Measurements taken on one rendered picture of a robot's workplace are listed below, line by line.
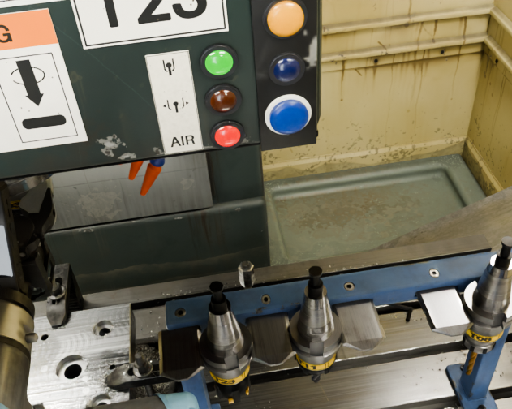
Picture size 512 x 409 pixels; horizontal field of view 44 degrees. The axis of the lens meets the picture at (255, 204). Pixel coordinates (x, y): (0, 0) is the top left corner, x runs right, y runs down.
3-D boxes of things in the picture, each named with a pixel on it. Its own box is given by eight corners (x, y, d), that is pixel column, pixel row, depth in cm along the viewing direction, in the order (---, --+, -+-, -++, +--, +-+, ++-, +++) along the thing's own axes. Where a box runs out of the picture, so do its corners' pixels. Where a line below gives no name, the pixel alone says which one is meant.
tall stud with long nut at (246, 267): (259, 313, 118) (254, 268, 109) (244, 316, 118) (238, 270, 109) (256, 302, 120) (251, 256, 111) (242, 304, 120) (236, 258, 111)
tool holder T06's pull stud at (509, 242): (506, 256, 73) (513, 234, 71) (512, 266, 72) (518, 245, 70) (492, 257, 73) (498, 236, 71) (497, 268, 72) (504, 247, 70)
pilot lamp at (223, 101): (239, 113, 47) (237, 88, 45) (210, 117, 47) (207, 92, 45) (238, 109, 47) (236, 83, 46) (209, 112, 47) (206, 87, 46)
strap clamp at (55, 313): (79, 355, 114) (57, 303, 104) (62, 358, 114) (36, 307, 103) (83, 299, 123) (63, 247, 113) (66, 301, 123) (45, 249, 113)
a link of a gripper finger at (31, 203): (52, 195, 80) (27, 249, 73) (38, 159, 76) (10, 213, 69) (75, 195, 79) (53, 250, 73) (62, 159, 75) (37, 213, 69)
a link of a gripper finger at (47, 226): (27, 197, 73) (-1, 253, 67) (23, 186, 72) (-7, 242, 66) (66, 198, 73) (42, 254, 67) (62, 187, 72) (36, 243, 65)
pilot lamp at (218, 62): (236, 75, 45) (233, 48, 43) (205, 79, 45) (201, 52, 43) (235, 71, 45) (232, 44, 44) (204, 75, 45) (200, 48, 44)
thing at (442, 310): (477, 333, 76) (479, 329, 75) (435, 341, 75) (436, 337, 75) (455, 289, 81) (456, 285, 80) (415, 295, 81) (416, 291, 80)
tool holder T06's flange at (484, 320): (501, 290, 81) (505, 277, 80) (521, 328, 77) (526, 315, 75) (453, 295, 81) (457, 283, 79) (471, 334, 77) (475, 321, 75)
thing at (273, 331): (298, 363, 74) (298, 359, 74) (253, 370, 74) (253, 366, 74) (287, 316, 80) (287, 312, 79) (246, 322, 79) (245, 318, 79)
